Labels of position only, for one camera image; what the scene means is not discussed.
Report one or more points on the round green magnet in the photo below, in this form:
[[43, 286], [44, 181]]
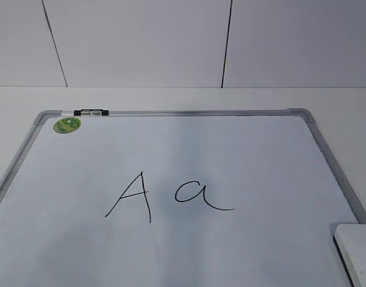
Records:
[[67, 125]]

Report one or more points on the white board with grey frame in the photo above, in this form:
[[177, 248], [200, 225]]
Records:
[[250, 198]]

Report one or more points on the white board eraser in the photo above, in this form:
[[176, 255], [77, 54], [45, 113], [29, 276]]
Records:
[[351, 242]]

